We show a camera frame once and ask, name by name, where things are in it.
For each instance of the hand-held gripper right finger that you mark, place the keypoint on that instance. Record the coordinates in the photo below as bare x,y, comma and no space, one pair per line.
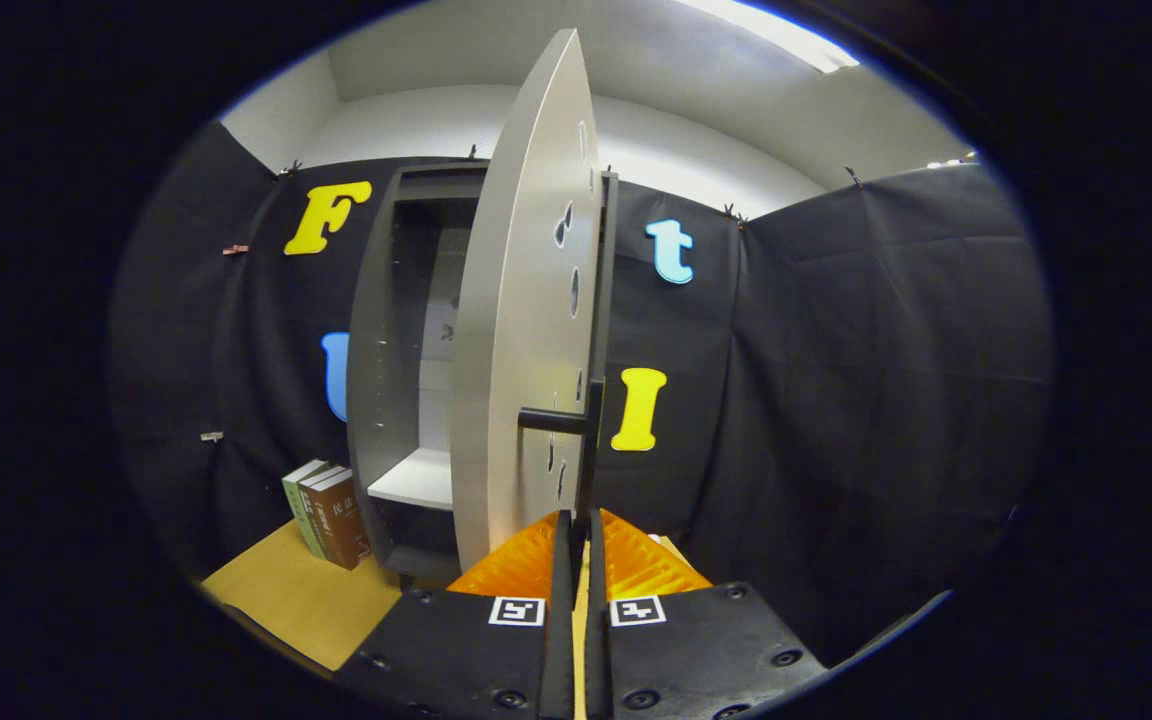
598,650

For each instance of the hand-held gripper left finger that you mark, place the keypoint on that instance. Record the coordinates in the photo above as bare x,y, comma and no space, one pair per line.
561,640

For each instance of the black backdrop cloth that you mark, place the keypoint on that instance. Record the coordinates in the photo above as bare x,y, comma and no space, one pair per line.
886,400

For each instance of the long ceiling light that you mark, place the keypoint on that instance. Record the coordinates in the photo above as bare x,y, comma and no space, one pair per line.
786,35

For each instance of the small ceiling light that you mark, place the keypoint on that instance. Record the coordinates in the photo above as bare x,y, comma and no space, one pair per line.
951,160

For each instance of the beige cabinet door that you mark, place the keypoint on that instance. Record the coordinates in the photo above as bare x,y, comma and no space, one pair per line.
516,300

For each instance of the white cabinet shelf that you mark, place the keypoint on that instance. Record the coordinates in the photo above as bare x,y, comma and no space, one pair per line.
421,480

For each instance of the thin dark book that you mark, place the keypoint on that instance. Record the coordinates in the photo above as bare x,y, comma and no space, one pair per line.
319,474

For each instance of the dark grey cabinet body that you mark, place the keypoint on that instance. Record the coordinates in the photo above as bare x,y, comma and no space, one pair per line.
376,350

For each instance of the brown book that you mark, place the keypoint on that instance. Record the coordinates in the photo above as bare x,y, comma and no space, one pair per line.
346,525

